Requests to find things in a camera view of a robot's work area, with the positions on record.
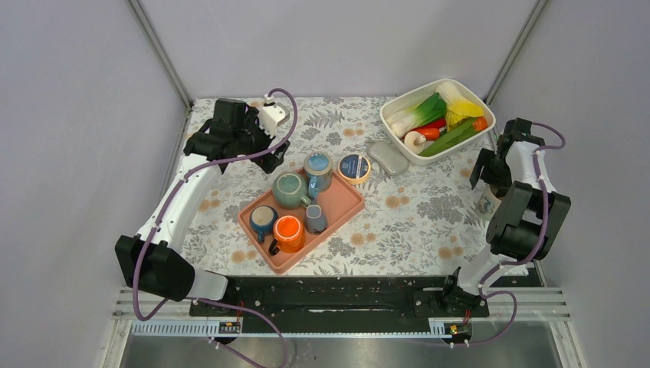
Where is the dark blue small mug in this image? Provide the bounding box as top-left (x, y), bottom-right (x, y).
top-left (249, 205), bottom-right (279, 244)

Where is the grey small mug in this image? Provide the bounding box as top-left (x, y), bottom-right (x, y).
top-left (304, 204), bottom-right (328, 235)

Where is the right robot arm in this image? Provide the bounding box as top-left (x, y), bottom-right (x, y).
top-left (438, 118), bottom-right (571, 316)

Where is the toy red chili pepper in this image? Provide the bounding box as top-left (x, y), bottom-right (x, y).
top-left (422, 118), bottom-right (446, 129)

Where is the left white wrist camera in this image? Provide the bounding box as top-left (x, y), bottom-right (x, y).
top-left (258, 103), bottom-right (290, 138)

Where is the orange mug black handle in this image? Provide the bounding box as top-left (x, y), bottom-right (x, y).
top-left (268, 215), bottom-right (305, 256)

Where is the pink plastic tray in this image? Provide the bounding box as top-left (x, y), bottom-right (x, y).
top-left (237, 172), bottom-right (365, 274)

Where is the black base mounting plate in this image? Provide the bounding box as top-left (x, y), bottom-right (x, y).
top-left (221, 276), bottom-right (489, 334)

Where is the teal green round mug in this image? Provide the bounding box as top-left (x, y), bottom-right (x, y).
top-left (271, 172), bottom-right (312, 210)

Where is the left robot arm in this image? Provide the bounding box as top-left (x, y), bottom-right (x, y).
top-left (115, 97), bottom-right (290, 315)

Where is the floral table mat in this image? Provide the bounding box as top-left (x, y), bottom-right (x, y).
top-left (159, 97), bottom-right (517, 278)

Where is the grey oval stone pad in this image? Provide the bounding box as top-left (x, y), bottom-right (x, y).
top-left (367, 141), bottom-right (409, 176)

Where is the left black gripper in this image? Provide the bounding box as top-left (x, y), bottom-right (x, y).
top-left (234, 107), bottom-right (290, 173)

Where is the toy mushroom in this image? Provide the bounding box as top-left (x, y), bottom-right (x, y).
top-left (404, 131), bottom-right (427, 155)

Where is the toy bok choy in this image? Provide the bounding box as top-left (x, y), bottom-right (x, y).
top-left (386, 92), bottom-right (447, 138)

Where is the cream floral tall mug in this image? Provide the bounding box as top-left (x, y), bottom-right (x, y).
top-left (474, 185), bottom-right (501, 222)

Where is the light blue butterfly mug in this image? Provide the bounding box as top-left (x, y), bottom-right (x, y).
top-left (304, 151), bottom-right (333, 199)

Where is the toy napa cabbage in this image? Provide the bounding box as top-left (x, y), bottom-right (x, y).
top-left (435, 81), bottom-right (483, 130)

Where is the white rectangular basin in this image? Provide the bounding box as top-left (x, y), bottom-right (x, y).
top-left (379, 79), bottom-right (496, 166)

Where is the toy green cucumber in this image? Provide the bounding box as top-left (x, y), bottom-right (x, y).
top-left (419, 117), bottom-right (479, 157)

